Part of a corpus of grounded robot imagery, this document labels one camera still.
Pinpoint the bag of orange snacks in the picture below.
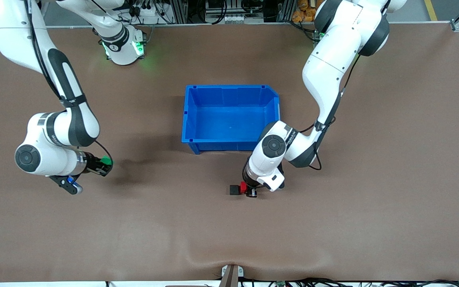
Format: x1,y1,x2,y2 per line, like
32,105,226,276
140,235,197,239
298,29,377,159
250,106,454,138
292,0,322,23

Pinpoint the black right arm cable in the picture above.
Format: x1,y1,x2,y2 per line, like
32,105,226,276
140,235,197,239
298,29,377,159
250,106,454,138
93,139,114,161

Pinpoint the grey metal device box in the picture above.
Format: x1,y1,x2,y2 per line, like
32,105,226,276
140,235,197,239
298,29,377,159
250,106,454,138
205,0,255,25

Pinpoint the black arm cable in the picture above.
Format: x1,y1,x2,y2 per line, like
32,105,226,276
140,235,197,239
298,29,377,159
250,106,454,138
299,52,362,171
93,139,114,161

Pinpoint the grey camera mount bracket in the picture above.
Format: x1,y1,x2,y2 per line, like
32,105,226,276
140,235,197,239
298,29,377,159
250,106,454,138
220,264,244,287

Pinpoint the white power strip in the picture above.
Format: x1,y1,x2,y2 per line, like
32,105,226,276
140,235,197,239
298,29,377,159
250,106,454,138
131,6,167,26

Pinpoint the blue plastic storage bin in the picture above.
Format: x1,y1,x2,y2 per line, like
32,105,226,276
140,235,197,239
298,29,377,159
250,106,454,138
181,84,283,155

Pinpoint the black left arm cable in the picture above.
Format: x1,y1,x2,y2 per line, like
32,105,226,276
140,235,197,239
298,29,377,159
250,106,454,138
299,52,362,171

